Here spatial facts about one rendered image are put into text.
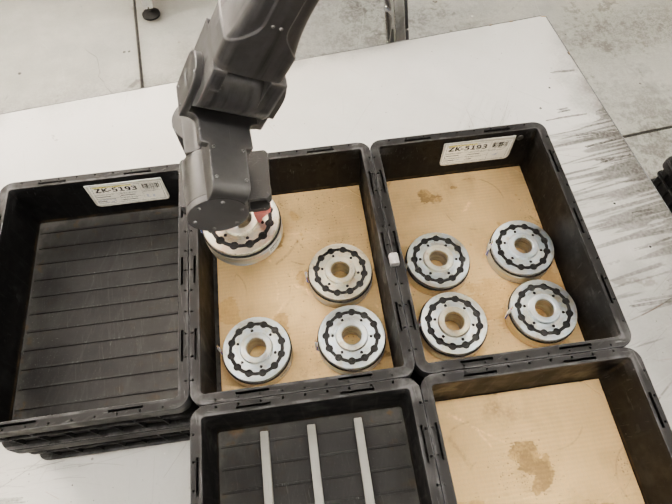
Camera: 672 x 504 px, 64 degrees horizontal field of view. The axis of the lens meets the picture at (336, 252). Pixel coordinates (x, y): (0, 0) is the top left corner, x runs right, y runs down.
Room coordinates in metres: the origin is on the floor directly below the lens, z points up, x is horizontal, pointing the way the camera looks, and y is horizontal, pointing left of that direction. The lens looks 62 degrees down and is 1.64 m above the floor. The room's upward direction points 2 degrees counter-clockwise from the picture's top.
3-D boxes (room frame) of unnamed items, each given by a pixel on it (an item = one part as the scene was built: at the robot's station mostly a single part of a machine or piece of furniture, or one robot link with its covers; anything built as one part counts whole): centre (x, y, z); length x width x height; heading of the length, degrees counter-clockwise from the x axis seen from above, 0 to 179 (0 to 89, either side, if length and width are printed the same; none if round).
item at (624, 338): (0.41, -0.23, 0.92); 0.40 x 0.30 x 0.02; 6
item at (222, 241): (0.38, 0.12, 1.04); 0.10 x 0.10 x 0.01
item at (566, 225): (0.41, -0.23, 0.87); 0.40 x 0.30 x 0.11; 6
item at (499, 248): (0.42, -0.30, 0.86); 0.10 x 0.10 x 0.01
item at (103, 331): (0.34, 0.37, 0.87); 0.40 x 0.30 x 0.11; 6
